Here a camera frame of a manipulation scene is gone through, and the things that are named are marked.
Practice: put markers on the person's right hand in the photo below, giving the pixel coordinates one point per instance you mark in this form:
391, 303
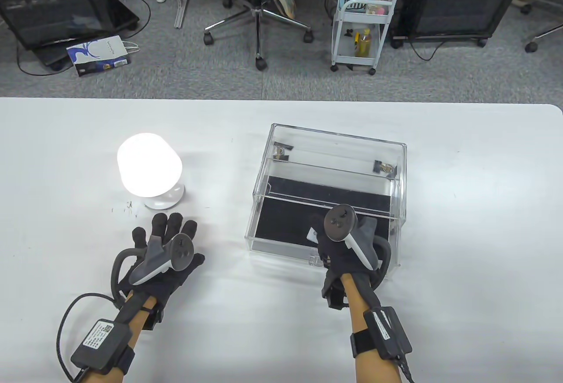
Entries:
335, 256

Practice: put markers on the person's left hand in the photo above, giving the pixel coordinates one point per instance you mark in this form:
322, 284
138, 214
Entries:
175, 281

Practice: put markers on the white desk lamp remote control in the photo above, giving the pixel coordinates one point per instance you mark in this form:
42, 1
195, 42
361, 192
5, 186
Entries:
312, 235

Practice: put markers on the clear acrylic drawer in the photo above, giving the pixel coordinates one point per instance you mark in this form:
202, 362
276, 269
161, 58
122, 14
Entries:
281, 246

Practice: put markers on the white desk lamp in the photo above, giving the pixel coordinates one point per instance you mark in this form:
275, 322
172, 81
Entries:
147, 167

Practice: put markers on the black right forearm box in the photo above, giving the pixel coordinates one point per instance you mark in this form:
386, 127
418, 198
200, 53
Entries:
387, 330

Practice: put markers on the person's left forearm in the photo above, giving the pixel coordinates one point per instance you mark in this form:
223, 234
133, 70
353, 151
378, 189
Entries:
143, 312

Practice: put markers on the person's right forearm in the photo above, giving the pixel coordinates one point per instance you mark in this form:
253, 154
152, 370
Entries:
374, 370

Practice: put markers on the black labelled left forearm box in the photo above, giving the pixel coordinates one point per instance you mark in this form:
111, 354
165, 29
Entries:
103, 341

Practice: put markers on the black drawer liner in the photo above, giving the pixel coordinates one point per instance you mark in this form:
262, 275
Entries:
290, 215

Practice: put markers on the clear acrylic drawer case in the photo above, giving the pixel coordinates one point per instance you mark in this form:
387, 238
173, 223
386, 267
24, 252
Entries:
338, 147

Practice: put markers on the grey left hand controller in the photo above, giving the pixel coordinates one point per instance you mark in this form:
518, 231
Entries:
154, 262

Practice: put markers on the grey hand controller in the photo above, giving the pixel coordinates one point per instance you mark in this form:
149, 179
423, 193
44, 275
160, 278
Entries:
154, 262
341, 222

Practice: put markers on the grey right hand controller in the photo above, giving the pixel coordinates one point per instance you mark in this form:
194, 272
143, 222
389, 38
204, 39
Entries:
341, 222

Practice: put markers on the metal case hinge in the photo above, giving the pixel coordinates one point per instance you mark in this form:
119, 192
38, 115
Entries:
281, 149
385, 168

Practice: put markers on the white rolling cart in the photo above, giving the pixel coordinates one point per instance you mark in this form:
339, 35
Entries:
352, 48

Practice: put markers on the yellow drink bottle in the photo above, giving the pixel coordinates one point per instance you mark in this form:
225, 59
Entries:
363, 44

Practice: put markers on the white and blue paper bag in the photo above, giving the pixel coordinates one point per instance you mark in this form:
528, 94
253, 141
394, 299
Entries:
99, 55

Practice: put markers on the black office chair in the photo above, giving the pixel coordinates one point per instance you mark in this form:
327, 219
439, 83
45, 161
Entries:
259, 13

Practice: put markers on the black mesh rolling cabinet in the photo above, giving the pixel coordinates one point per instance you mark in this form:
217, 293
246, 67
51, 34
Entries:
457, 0

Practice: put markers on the grey chair base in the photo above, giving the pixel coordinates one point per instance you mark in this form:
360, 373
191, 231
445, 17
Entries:
543, 35

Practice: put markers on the black screen on stand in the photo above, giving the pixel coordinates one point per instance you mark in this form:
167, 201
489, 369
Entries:
48, 0

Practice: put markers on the black right wrist camera module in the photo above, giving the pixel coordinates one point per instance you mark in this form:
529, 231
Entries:
334, 297

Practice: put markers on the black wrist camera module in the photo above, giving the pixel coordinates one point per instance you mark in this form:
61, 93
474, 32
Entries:
153, 318
334, 297

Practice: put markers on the black left wrist camera module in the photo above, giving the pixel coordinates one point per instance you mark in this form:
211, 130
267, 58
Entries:
153, 318

